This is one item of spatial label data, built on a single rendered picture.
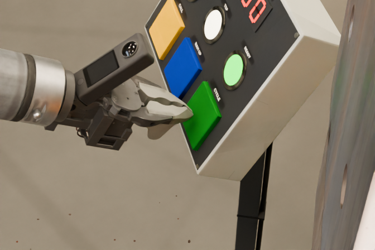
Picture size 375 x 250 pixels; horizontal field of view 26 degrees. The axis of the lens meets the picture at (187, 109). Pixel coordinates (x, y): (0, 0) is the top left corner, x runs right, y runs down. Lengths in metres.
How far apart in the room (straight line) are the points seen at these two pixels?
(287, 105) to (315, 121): 1.44
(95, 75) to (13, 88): 0.12
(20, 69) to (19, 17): 1.92
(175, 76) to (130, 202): 1.12
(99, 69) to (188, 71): 0.20
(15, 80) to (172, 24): 0.36
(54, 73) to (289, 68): 0.31
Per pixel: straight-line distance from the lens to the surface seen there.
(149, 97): 1.15
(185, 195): 2.36
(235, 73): 1.14
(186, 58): 1.25
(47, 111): 1.06
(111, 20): 2.90
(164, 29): 1.33
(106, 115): 1.10
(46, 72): 1.06
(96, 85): 1.08
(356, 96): 0.49
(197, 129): 1.19
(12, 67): 1.04
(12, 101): 1.04
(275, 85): 1.09
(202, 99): 1.19
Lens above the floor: 1.89
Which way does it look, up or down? 47 degrees down
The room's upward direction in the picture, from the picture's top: straight up
